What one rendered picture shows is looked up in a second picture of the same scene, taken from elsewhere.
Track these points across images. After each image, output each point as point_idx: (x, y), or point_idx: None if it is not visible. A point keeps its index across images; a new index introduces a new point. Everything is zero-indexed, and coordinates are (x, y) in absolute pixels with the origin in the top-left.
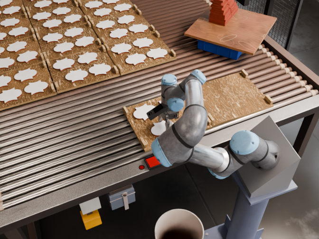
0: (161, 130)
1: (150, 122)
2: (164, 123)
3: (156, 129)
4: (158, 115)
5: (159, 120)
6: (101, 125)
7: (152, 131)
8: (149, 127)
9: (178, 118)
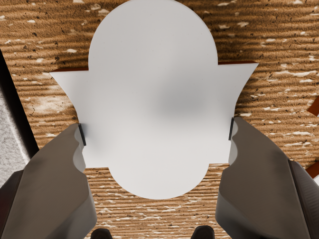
0: (141, 98)
1: (283, 46)
2: (201, 143)
3: (164, 60)
4: (281, 164)
5: (236, 131)
6: None
7: (162, 8)
8: (235, 13)
9: (205, 221)
